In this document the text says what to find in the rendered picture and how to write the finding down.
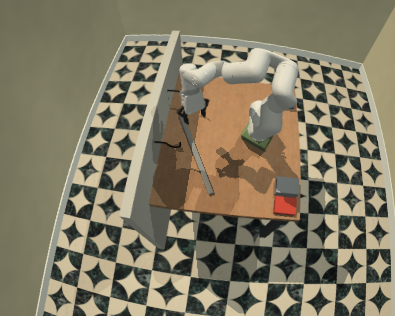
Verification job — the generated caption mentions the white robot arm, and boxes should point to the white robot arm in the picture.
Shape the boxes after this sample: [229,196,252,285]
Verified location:
[179,48,299,141]

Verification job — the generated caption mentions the red block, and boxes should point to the red block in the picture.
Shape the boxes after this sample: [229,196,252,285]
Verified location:
[273,196,297,216]

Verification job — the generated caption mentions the grey long bar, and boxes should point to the grey long bar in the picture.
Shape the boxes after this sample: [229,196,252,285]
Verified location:
[179,116,214,195]

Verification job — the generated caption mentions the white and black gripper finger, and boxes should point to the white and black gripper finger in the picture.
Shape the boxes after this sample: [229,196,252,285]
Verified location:
[201,98,210,117]
[177,106,189,125]

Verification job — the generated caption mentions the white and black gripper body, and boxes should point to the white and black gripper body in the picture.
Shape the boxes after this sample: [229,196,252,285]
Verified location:
[182,89,205,115]

